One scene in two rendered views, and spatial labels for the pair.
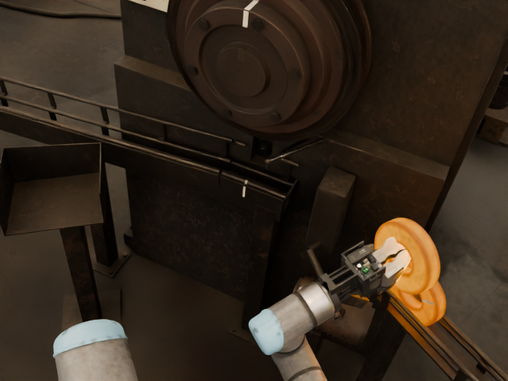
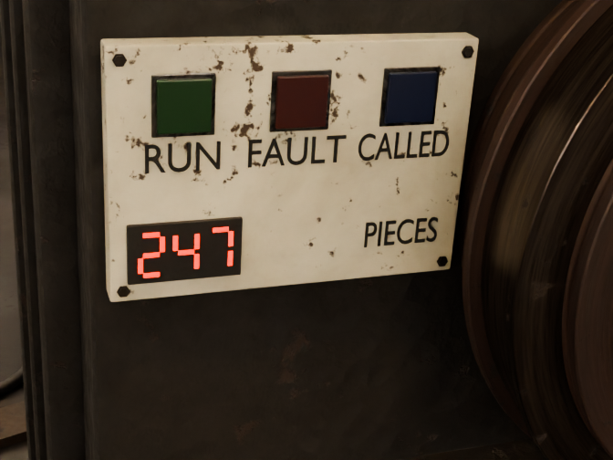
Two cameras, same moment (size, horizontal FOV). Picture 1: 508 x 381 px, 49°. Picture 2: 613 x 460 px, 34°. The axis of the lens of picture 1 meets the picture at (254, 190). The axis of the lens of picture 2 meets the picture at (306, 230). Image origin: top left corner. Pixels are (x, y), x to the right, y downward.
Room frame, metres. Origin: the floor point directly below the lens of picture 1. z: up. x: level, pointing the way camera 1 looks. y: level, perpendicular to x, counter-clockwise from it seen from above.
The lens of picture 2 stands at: (0.82, 0.72, 1.39)
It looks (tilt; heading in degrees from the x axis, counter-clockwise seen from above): 24 degrees down; 320
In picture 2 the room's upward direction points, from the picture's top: 4 degrees clockwise
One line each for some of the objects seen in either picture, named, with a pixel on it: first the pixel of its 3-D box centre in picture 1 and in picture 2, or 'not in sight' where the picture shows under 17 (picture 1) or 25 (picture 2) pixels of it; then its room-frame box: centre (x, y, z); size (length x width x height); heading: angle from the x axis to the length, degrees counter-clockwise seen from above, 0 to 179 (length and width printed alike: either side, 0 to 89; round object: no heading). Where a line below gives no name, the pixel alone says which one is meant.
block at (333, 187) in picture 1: (329, 211); not in sight; (1.05, -0.21, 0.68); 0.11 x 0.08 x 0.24; 160
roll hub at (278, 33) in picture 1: (245, 67); not in sight; (1.03, 0.05, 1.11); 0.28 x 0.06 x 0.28; 70
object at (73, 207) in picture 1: (70, 254); not in sight; (1.05, 0.54, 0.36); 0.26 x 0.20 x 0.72; 105
